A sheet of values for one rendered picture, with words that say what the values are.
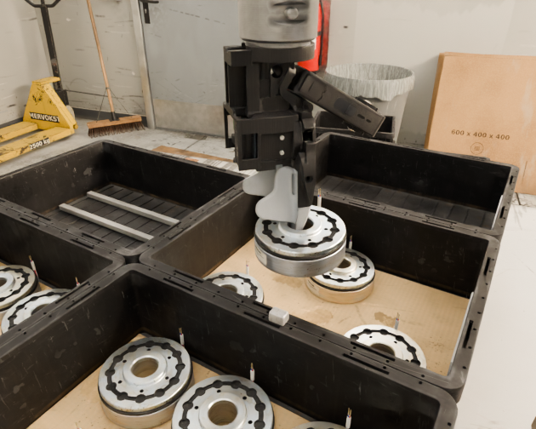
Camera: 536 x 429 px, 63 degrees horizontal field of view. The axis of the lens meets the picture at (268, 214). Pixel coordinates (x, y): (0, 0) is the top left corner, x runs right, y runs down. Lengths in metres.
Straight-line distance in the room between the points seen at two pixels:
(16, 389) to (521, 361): 0.72
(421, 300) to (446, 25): 2.72
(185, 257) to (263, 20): 0.36
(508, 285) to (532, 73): 2.31
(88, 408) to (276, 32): 0.44
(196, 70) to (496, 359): 3.32
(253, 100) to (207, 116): 3.42
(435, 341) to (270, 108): 0.37
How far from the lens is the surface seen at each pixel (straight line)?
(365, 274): 0.67
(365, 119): 0.48
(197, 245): 0.66
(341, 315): 0.64
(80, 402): 0.57
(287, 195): 0.47
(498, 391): 0.79
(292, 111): 0.45
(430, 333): 0.64
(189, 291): 0.52
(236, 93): 0.45
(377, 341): 0.56
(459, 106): 3.17
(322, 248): 0.46
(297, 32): 0.42
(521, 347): 0.88
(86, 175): 1.01
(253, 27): 0.42
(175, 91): 3.95
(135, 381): 0.52
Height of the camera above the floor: 1.25
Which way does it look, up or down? 29 degrees down
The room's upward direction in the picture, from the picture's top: straight up
